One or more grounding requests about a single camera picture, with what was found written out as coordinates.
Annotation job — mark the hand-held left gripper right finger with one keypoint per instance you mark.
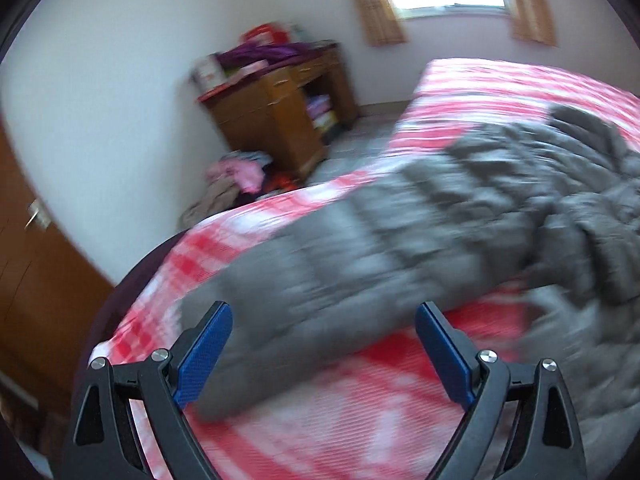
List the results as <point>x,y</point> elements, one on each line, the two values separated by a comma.
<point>442,355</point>

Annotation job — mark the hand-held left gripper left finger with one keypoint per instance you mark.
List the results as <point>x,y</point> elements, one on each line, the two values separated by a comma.
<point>207,350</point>

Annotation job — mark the grey puffer jacket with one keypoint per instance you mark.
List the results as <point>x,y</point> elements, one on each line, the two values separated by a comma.
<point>400,240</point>

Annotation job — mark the pile of pink clothes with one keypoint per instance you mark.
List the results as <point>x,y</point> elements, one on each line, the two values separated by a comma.
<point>240,172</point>

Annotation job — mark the dark footboard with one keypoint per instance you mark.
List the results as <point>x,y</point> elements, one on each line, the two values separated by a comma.
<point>107,320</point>

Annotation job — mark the bed with red plaid sheet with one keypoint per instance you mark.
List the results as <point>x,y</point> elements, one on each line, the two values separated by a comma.
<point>325,430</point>

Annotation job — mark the wooden door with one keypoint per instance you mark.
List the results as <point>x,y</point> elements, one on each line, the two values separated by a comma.
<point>45,285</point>

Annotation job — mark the wooden desk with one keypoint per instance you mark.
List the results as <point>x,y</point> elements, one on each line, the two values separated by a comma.
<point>260,110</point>

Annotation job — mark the colourful stacked items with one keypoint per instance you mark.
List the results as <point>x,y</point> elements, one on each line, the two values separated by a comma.
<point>320,112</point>

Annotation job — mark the white box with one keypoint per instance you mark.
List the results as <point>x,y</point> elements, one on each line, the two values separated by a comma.
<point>207,72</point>

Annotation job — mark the purple cloth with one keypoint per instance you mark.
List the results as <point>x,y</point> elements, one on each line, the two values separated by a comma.
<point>265,54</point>

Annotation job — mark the red box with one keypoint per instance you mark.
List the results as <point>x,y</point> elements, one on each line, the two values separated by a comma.
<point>262,35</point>

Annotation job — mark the yellow patterned curtain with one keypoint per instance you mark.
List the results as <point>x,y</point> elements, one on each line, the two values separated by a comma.
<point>530,10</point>
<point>372,10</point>

